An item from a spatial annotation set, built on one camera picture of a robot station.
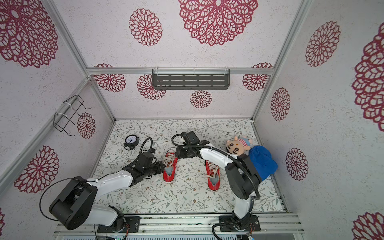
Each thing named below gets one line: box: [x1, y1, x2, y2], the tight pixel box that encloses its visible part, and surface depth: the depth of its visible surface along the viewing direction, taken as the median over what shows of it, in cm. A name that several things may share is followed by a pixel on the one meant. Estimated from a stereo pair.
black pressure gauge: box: [123, 134, 140, 151], surface depth 105 cm
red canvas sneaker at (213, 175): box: [205, 160, 221, 191], surface depth 87 cm
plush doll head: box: [226, 136, 250, 156], surface depth 99 cm
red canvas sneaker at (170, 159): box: [163, 152, 178, 183], surface depth 89 cm
